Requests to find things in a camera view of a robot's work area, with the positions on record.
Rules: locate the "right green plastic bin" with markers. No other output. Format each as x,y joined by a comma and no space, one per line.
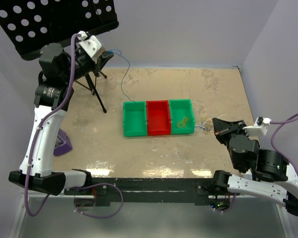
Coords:
182,116

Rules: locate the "left green plastic bin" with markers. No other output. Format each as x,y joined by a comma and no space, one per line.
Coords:
135,119

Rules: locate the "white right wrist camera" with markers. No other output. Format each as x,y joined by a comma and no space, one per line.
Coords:
259,128

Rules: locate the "red plastic bin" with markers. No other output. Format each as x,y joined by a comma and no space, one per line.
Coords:
158,118

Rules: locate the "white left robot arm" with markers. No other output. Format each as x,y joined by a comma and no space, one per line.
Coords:
52,98

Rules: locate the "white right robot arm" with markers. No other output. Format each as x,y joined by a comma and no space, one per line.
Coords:
264,173

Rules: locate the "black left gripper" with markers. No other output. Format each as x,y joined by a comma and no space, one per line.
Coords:
103,58

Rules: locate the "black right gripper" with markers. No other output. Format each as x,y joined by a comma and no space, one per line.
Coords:
222,127

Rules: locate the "green plastic bin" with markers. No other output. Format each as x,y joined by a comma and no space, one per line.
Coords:
135,119
182,116

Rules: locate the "black music stand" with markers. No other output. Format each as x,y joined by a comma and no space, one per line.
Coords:
32,24

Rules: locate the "purple stand device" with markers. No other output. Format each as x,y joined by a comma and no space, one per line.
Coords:
63,144

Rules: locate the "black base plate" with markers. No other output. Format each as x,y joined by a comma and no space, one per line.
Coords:
156,190

